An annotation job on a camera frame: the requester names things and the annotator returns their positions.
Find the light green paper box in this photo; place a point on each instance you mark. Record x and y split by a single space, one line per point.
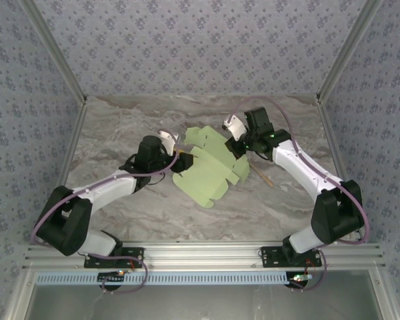
206 173

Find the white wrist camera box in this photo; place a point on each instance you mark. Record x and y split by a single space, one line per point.
234 127
168 141

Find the small circuit board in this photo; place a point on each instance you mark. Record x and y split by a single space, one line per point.
111 276
298 278

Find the wide aluminium frame beam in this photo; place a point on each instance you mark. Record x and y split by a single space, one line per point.
200 255

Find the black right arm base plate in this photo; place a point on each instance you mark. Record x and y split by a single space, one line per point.
270 256

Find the thin wooden stick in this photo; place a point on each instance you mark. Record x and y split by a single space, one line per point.
261 176

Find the small right circuit board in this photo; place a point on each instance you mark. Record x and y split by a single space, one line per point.
298 278

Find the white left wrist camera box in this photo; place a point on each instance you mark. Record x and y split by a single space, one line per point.
168 141

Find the grey metal panel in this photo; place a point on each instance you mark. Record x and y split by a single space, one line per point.
200 303

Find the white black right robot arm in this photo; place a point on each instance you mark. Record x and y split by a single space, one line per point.
333 213

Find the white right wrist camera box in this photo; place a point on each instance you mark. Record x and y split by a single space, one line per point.
234 127

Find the aluminium frame rail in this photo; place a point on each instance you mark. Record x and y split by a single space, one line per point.
340 166
65 166

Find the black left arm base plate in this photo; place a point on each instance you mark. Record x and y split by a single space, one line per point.
133 256

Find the aluminium frame post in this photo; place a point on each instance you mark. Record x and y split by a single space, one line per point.
346 50
56 50

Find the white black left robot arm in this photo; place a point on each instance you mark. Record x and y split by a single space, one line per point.
70 220

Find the small left circuit board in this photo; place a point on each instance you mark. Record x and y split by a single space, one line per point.
111 276

